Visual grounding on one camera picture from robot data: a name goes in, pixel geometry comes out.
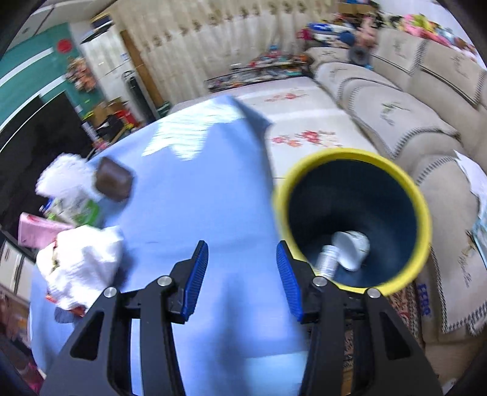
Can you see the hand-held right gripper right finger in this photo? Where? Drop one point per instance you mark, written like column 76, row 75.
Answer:
column 288, row 274

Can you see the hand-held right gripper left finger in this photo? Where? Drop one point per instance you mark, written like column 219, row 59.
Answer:
column 196, row 274

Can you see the yellow-rimmed dark blue bin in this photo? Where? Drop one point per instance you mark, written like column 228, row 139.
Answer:
column 342, row 198

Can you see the white foam fruit net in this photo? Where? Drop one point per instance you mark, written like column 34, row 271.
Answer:
column 62, row 173

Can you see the silver can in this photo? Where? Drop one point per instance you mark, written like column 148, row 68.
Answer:
column 327, row 261

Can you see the white plastic bag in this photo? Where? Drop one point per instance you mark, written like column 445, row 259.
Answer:
column 85, row 262

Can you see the brown packet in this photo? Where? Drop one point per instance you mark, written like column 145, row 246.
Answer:
column 113, row 179

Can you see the leaf print tea box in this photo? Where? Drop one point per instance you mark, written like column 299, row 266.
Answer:
column 78, row 211

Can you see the pink book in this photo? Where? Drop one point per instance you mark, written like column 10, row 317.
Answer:
column 36, row 232

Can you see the white drawer cabinet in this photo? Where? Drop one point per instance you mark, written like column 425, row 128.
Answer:
column 15, row 266

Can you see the beige sofa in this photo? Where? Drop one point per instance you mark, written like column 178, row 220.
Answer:
column 380, row 106

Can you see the white tower fan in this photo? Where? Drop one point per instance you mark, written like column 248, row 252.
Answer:
column 131, row 91

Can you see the black television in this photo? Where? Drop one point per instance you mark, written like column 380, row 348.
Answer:
column 38, row 144

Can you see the row of books and boxes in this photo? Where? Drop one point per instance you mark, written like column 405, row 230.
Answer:
column 262, row 68

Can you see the white papers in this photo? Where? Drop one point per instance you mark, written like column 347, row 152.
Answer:
column 470, row 171

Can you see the beige curtain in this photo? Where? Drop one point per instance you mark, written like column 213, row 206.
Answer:
column 213, row 38

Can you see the pile of colourful toys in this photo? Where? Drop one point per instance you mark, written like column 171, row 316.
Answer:
column 422, row 24

